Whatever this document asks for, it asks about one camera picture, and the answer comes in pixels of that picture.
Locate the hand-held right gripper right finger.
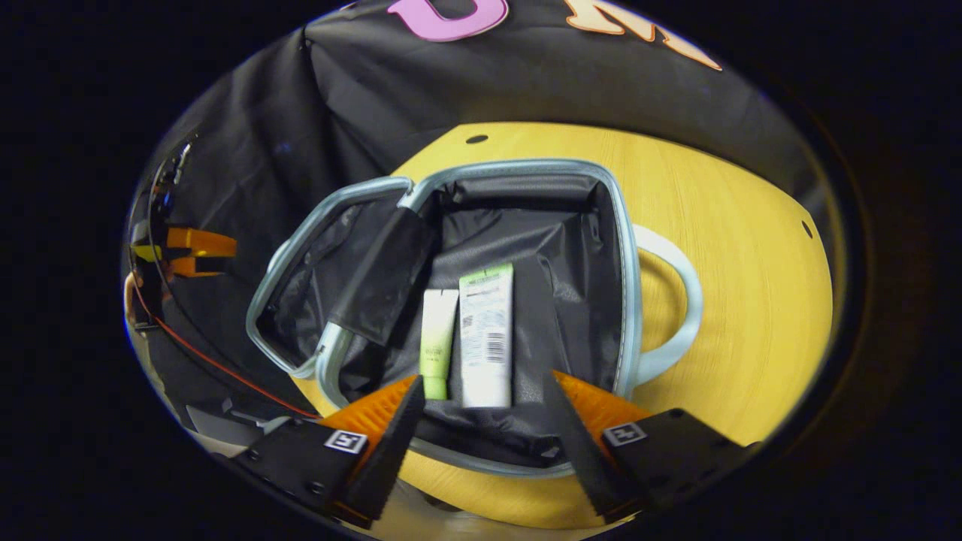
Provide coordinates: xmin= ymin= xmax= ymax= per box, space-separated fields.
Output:
xmin=542 ymin=370 xmax=760 ymax=524

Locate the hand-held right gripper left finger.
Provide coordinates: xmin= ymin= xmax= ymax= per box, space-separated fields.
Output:
xmin=229 ymin=374 xmax=427 ymax=530

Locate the small green cream tube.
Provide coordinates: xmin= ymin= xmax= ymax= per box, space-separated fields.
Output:
xmin=419 ymin=289 xmax=460 ymax=401

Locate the large white green tube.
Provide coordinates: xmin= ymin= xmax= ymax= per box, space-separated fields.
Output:
xmin=458 ymin=263 xmax=516 ymax=410

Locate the light blue suitcase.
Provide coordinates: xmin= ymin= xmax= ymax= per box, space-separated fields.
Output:
xmin=247 ymin=158 xmax=705 ymax=479

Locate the black backdrop cloth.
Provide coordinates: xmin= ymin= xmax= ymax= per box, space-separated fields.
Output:
xmin=124 ymin=0 xmax=827 ymax=422

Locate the red cable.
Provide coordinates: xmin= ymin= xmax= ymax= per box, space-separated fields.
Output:
xmin=132 ymin=278 xmax=321 ymax=420

